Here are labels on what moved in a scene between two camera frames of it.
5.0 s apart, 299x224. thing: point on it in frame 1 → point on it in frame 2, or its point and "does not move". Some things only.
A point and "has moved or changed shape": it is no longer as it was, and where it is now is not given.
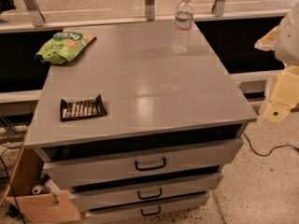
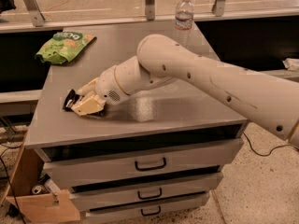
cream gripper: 289,39 → 108,87
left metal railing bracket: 36,17 does not move
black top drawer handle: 151,167 does not move
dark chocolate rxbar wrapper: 81,109 has moved or changed shape
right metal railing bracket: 218,7 does not move
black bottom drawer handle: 150,213 does not move
